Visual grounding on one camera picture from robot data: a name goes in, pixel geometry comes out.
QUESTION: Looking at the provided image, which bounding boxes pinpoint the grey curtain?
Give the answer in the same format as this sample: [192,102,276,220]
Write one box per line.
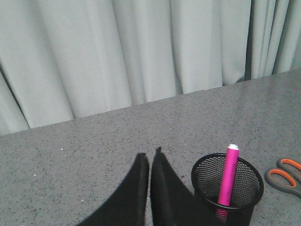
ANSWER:
[0,0,301,135]

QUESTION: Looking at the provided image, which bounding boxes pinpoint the black mesh pen holder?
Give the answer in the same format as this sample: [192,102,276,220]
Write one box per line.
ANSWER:
[191,153,264,226]

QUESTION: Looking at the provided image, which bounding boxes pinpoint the grey orange scissors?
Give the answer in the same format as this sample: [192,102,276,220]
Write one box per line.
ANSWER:
[264,158,301,198]

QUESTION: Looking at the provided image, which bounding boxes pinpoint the pink highlighter pen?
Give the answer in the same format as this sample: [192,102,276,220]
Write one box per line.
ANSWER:
[218,144,239,207]

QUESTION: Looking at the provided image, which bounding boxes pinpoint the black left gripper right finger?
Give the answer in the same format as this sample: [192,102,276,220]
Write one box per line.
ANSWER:
[150,147,218,226]

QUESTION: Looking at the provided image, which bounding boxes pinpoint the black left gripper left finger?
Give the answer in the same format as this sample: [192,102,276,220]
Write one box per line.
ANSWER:
[79,153,149,226]

